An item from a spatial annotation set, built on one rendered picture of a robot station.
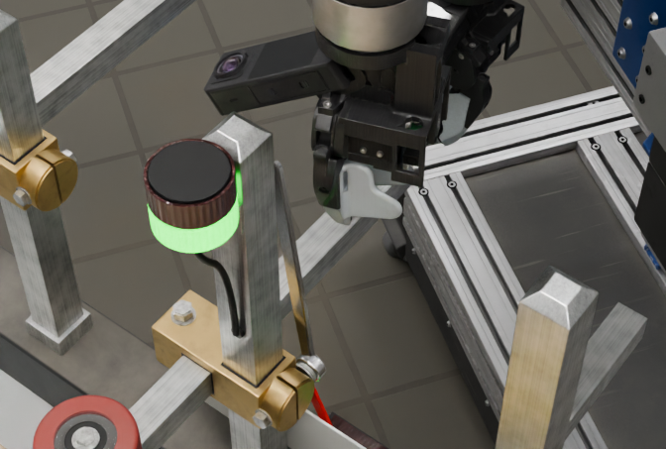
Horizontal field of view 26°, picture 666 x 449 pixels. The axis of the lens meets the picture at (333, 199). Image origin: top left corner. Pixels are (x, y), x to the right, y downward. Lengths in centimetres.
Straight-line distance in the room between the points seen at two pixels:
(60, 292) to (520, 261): 91
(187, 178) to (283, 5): 184
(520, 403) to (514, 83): 173
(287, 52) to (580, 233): 120
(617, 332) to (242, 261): 38
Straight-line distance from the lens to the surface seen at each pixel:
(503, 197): 217
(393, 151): 98
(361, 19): 90
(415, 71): 95
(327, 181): 101
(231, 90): 101
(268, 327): 113
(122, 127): 257
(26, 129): 120
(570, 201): 218
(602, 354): 126
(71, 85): 129
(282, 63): 99
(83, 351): 141
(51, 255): 132
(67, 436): 112
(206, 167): 95
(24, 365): 145
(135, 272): 235
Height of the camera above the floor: 185
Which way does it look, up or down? 50 degrees down
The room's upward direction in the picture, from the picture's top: straight up
